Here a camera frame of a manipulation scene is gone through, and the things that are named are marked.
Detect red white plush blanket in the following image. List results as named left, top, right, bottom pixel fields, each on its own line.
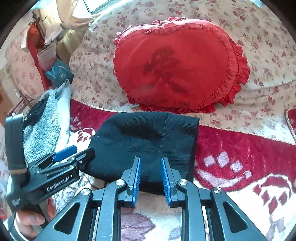
left=55, top=99, right=295, bottom=240

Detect red heart ruffled pillow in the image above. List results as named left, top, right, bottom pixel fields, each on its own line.
left=113, top=17, right=250, bottom=113

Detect grey fleece jacket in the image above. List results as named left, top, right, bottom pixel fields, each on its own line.
left=23, top=80, right=72, bottom=163

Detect beige curtain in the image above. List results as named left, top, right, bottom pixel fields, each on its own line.
left=37, top=1, right=99, bottom=63

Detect floral beige quilt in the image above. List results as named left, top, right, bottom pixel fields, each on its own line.
left=69, top=1, right=295, bottom=143

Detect floral fabric cover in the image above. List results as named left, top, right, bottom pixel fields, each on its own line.
left=5, top=29, right=44, bottom=99

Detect person left hand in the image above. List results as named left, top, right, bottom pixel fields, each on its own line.
left=15, top=197, right=57, bottom=240

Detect black knit pants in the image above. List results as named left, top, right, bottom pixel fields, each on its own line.
left=82, top=112, right=199, bottom=195

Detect teal plastic bag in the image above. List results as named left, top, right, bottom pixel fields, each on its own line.
left=45, top=59, right=74, bottom=88

